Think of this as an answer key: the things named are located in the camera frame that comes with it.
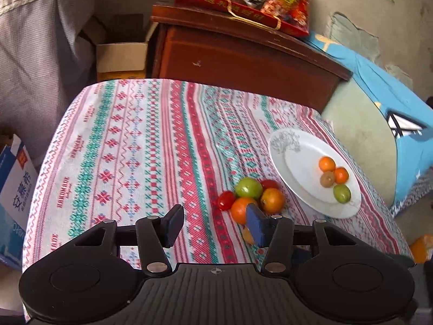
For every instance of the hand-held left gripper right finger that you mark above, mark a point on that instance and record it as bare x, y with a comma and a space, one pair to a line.
256, 225

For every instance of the orange-red tomato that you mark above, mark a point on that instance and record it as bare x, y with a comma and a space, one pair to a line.
272, 199

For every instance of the green apple on table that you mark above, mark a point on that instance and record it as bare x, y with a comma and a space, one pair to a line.
248, 187

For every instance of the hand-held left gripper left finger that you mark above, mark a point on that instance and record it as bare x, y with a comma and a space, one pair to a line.
174, 226

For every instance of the brown kiwi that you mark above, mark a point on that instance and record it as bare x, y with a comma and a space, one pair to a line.
327, 179

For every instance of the blue and white carton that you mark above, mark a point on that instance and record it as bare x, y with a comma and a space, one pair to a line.
15, 203

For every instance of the small orange fruit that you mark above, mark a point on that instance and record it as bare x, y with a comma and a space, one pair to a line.
248, 235

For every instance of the grey checked cloth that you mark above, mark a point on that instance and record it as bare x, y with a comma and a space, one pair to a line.
40, 57

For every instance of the open cardboard box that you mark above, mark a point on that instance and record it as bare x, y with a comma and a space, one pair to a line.
121, 59

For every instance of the dark wooden cabinet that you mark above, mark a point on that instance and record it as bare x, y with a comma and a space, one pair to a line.
236, 61

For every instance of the orange mandarin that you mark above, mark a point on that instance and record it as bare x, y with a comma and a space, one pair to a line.
239, 209
326, 163
341, 175

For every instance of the red gift box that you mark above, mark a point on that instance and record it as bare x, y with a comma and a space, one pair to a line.
270, 3

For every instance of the patterned striped tablecloth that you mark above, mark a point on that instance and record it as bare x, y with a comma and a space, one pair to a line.
135, 142

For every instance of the white plate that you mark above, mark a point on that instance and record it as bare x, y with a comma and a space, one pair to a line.
304, 166

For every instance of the small green fruit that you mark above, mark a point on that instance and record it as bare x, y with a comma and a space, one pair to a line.
342, 193

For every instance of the red cherry tomato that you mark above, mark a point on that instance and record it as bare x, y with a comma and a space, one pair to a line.
270, 184
226, 200

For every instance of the orange plastic object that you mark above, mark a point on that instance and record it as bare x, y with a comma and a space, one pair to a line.
421, 249

